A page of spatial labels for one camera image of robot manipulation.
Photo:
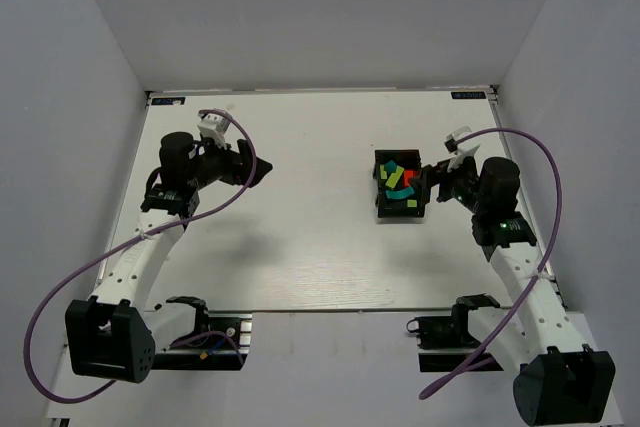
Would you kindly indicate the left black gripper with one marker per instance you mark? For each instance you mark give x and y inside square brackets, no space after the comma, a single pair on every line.
[241,165]

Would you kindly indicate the blue corner label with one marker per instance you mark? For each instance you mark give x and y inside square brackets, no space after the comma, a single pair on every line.
[468,95]
[168,101]

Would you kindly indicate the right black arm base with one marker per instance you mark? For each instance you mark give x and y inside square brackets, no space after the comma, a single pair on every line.
[444,340]

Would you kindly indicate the left blue corner label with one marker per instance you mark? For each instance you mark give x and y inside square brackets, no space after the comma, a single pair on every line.
[168,101]

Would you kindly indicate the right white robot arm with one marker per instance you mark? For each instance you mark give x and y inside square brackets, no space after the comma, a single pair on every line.
[558,377]

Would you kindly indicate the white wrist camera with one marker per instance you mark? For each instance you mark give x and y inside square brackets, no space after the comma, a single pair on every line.
[213,125]
[460,150]

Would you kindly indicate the lime green arch block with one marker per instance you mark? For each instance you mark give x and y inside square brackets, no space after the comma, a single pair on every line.
[394,178]

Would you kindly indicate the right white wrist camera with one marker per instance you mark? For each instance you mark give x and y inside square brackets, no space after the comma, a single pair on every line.
[460,150]

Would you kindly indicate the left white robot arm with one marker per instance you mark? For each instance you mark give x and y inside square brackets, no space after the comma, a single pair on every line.
[112,334]

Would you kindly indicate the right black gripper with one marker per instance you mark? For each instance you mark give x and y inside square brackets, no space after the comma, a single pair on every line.
[442,183]

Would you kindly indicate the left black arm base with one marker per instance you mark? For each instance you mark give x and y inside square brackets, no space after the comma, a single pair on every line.
[189,336]

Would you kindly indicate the black plastic bin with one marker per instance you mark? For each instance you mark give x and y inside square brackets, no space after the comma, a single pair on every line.
[387,209]

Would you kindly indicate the teal arch block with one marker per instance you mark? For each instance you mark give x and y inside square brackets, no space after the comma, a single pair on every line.
[399,194]

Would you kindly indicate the right blue corner label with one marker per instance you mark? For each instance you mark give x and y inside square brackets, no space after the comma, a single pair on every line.
[468,95]

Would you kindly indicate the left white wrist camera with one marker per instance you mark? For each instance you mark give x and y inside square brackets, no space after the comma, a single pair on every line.
[213,125]

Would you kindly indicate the red cube block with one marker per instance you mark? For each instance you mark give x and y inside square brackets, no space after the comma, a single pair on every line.
[410,178]

